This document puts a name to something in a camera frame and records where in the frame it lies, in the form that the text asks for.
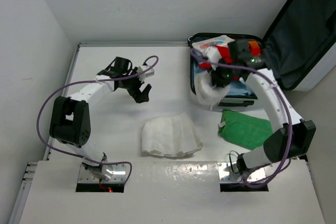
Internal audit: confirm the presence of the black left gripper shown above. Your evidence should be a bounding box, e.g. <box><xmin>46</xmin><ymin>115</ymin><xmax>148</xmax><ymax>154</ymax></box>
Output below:
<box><xmin>121</xmin><ymin>67</ymin><xmax>151</xmax><ymax>103</ymax></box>

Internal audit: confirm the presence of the open grey suitcase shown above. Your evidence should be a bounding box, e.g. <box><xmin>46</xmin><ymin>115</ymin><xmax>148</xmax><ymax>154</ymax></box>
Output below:
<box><xmin>187</xmin><ymin>0</ymin><xmax>335</xmax><ymax>91</ymax></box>

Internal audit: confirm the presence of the light blue shirt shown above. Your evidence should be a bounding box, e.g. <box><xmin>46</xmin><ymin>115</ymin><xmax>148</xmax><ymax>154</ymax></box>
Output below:
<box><xmin>190</xmin><ymin>61</ymin><xmax>257</xmax><ymax>99</ymax></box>

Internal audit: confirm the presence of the white pleated skirt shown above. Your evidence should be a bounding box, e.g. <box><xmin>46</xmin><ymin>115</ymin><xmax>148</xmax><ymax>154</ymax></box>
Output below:
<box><xmin>141</xmin><ymin>112</ymin><xmax>203</xmax><ymax>158</ymax></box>

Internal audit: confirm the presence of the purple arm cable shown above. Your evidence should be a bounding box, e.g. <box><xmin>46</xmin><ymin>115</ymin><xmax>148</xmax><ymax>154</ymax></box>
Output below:
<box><xmin>190</xmin><ymin>49</ymin><xmax>293</xmax><ymax>189</ymax></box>
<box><xmin>36</xmin><ymin>55</ymin><xmax>160</xmax><ymax>183</ymax></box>

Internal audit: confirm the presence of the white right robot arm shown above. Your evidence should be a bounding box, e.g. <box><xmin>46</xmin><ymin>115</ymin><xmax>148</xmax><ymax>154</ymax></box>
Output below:
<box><xmin>205</xmin><ymin>41</ymin><xmax>316</xmax><ymax>175</ymax></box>

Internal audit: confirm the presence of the green towel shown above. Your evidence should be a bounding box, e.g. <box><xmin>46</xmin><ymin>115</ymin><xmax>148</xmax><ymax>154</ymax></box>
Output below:
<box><xmin>218</xmin><ymin>110</ymin><xmax>273</xmax><ymax>150</ymax></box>

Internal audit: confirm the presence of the red cloth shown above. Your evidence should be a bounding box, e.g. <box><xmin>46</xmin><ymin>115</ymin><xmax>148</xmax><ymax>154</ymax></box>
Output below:
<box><xmin>198</xmin><ymin>46</ymin><xmax>264</xmax><ymax>78</ymax></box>

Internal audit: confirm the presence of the orange patterned cloth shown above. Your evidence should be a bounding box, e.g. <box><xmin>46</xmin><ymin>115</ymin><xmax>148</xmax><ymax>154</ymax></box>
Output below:
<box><xmin>248</xmin><ymin>40</ymin><xmax>261</xmax><ymax>56</ymax></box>

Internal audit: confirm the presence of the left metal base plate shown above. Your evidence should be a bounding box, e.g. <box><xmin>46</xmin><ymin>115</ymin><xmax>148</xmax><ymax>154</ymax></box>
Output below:
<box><xmin>78</xmin><ymin>163</ymin><xmax>126</xmax><ymax>184</ymax></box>

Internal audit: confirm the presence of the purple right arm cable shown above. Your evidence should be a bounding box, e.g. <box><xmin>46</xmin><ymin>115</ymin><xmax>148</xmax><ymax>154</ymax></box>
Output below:
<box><xmin>190</xmin><ymin>49</ymin><xmax>293</xmax><ymax>189</ymax></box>

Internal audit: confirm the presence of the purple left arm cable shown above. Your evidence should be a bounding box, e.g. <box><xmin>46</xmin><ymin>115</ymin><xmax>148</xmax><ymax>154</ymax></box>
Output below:
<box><xmin>36</xmin><ymin>55</ymin><xmax>160</xmax><ymax>183</ymax></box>

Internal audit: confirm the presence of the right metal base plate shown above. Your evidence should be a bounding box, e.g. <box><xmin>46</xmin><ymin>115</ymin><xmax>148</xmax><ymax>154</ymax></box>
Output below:
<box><xmin>217</xmin><ymin>162</ymin><xmax>266</xmax><ymax>184</ymax></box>

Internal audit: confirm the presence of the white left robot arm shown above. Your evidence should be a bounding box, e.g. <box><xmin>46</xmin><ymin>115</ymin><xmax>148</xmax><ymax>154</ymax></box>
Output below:
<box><xmin>49</xmin><ymin>57</ymin><xmax>154</xmax><ymax>167</ymax></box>

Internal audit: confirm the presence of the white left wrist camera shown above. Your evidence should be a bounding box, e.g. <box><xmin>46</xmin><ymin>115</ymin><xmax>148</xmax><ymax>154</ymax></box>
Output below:
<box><xmin>137</xmin><ymin>65</ymin><xmax>154</xmax><ymax>81</ymax></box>

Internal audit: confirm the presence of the white tissue roll pack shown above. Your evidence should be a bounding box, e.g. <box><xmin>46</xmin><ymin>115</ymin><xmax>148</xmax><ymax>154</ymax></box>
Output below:
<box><xmin>195</xmin><ymin>50</ymin><xmax>230</xmax><ymax>108</ymax></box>

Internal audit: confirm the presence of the striped white wipes box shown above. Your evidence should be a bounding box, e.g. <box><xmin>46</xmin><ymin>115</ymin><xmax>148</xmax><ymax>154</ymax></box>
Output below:
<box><xmin>191</xmin><ymin>35</ymin><xmax>234</xmax><ymax>52</ymax></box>

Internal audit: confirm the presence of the metal base plate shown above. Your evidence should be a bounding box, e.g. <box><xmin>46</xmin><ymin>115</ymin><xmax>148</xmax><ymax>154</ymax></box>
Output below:
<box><xmin>78</xmin><ymin>163</ymin><xmax>126</xmax><ymax>184</ymax></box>
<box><xmin>217</xmin><ymin>162</ymin><xmax>266</xmax><ymax>184</ymax></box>

